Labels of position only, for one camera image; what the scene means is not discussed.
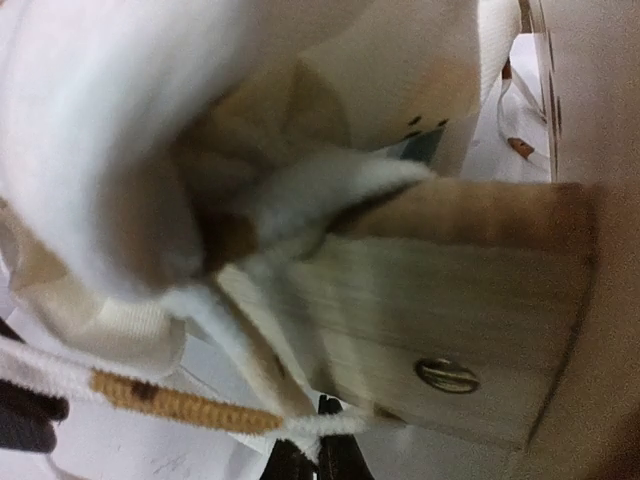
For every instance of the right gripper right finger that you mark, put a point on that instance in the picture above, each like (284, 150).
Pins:
(340, 458)

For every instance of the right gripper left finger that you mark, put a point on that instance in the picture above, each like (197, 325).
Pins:
(287, 462)

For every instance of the large bear print cushion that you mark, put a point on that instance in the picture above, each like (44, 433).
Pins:
(145, 144)

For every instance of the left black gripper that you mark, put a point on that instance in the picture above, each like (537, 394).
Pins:
(27, 419)

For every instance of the wooden pet bed frame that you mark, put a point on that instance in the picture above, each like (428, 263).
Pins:
(510, 312)

